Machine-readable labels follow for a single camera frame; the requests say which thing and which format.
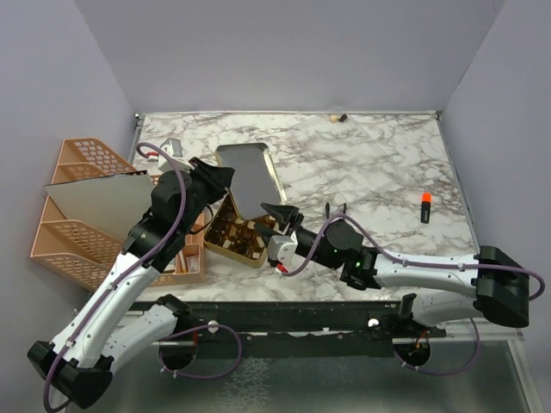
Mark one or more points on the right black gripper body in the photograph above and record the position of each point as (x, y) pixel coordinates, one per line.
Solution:
(294, 227)

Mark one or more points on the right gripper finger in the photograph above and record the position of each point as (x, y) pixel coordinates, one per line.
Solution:
(267, 231)
(283, 214)

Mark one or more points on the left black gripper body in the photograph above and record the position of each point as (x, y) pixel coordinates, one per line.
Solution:
(205, 191)

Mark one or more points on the silver tin lid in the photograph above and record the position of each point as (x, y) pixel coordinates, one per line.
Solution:
(255, 179)

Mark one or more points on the black metal tongs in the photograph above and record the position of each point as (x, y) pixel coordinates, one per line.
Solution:
(329, 210)

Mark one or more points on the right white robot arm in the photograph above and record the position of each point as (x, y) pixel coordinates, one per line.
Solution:
(487, 284)

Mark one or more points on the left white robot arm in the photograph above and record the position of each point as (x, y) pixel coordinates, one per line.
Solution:
(81, 360)

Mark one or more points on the gold chocolate box tray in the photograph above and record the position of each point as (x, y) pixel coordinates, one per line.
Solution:
(235, 238)

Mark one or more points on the peach desk organizer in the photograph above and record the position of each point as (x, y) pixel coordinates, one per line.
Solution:
(185, 247)

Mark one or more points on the white board sheet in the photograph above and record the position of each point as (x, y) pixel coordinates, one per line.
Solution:
(112, 204)

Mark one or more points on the orange black marker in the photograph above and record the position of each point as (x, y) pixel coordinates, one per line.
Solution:
(425, 208)

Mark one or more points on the peach mesh file rack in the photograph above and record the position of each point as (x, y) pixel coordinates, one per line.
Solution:
(69, 247)

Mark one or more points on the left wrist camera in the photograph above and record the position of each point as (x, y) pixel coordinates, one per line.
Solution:
(174, 149)

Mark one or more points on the black mounting rail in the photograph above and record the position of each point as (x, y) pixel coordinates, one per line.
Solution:
(311, 329)

